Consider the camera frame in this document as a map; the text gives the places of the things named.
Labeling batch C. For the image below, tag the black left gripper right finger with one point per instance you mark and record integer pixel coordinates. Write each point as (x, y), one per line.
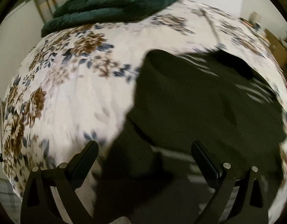
(250, 204)

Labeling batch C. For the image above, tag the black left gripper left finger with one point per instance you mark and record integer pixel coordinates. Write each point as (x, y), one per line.
(39, 206)

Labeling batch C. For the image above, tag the black cloth garment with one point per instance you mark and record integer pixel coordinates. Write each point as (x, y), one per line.
(216, 99)

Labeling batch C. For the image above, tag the floral white bed blanket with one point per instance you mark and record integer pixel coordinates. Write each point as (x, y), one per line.
(79, 84)

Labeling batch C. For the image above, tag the dark green pillow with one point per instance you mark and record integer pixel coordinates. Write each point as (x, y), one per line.
(74, 13)

